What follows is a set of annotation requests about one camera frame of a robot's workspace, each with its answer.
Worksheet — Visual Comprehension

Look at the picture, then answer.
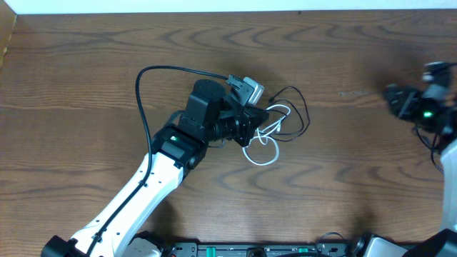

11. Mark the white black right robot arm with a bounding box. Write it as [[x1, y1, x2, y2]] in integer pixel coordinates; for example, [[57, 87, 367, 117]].
[[383, 61, 456, 256]]

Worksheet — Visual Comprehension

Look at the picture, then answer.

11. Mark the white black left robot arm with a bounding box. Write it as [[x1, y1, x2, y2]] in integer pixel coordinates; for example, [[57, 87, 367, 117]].
[[41, 76, 268, 256]]

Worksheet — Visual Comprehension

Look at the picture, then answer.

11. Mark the white usb cable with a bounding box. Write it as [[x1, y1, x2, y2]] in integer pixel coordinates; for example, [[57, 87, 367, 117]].
[[241, 104, 292, 167]]

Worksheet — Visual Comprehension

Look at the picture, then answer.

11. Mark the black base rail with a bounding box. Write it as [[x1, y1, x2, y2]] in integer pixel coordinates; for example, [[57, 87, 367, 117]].
[[124, 231, 422, 257]]

